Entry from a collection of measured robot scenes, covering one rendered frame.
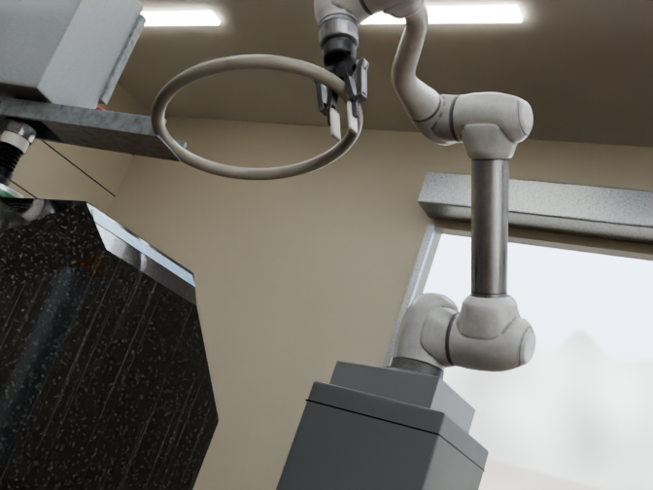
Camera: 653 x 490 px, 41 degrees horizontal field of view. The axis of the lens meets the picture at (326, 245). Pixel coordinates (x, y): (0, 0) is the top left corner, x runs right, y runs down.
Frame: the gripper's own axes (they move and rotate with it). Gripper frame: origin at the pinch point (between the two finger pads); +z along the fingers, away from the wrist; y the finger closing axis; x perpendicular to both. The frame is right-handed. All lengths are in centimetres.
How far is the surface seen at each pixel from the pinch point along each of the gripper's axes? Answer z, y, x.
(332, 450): 54, 42, -58
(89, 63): -40, 69, 11
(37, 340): 49, 49, 35
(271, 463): -49, 333, -443
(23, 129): -21, 83, 18
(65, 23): -43, 66, 23
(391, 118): -335, 206, -453
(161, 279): 29, 42, 9
